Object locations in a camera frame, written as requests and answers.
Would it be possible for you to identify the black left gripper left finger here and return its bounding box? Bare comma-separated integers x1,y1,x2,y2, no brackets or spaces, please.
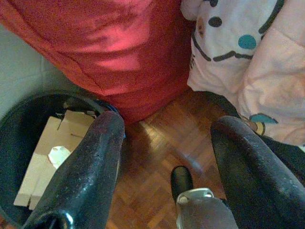
23,110,126,229

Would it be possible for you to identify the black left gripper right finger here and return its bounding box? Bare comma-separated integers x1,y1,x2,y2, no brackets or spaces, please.
210,115,305,229

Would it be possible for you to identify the crumpled white paper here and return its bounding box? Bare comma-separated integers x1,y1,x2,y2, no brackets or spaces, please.
47,145,72,170

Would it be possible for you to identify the flattened cardboard box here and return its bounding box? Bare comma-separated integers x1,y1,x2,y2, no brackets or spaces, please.
13,109,97,211

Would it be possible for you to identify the silver robot leg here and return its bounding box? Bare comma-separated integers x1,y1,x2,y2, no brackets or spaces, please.
175,187,239,229

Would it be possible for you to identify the black robot foot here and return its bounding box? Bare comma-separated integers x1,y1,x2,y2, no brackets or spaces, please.
171,166,194,204

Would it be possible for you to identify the black rubbish bin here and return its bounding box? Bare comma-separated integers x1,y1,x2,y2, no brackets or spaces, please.
0,94,126,229

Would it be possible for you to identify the pink printed blanket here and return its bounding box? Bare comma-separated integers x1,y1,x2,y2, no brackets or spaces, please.
180,0,305,146

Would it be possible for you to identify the red fabric cushion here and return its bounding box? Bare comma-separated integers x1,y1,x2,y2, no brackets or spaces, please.
0,0,199,125

